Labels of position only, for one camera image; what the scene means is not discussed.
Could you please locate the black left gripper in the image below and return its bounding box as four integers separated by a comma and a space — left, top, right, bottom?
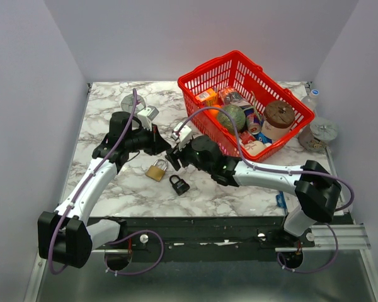
125, 123, 172, 156

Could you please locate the orange yellow snack box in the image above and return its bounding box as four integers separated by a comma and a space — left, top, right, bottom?
195, 88, 218, 106

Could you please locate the grey wrapped toilet roll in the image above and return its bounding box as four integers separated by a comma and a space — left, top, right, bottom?
120, 94, 146, 113

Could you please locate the clear water bottle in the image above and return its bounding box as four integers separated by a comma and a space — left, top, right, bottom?
301, 89, 319, 111

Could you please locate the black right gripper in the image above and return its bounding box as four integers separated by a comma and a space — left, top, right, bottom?
164, 137, 213, 175

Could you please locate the brass padlock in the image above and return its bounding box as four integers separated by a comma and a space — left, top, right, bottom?
145, 159, 168, 182

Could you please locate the grey roll on right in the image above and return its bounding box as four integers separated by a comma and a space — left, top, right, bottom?
298, 116, 338, 152

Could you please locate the red plastic shopping basket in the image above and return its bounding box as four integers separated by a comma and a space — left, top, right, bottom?
178, 50, 315, 162

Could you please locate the green netted melon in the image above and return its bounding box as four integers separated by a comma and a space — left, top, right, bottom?
217, 104, 246, 135

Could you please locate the clear plastic snack bag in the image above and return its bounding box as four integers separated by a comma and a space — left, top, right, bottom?
218, 86, 242, 105

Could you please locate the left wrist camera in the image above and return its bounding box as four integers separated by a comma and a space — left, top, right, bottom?
137, 106, 159, 131

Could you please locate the blue razor package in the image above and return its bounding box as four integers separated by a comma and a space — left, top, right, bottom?
275, 191, 287, 210

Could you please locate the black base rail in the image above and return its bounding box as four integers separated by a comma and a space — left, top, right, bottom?
99, 216, 314, 264

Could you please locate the brown wrapped toilet roll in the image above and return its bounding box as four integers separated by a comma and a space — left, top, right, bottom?
261, 100, 295, 141

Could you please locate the black padlock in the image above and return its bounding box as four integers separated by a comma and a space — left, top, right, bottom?
169, 175, 190, 196

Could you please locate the orange ball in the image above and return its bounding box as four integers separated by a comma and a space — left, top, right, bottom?
208, 104, 221, 118

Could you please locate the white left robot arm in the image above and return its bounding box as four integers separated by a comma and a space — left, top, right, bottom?
38, 107, 170, 268

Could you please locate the red bull drink can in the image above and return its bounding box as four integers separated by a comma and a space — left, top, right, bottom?
246, 113, 261, 135

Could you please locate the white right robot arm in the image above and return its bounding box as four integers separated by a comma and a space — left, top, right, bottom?
166, 135, 341, 247

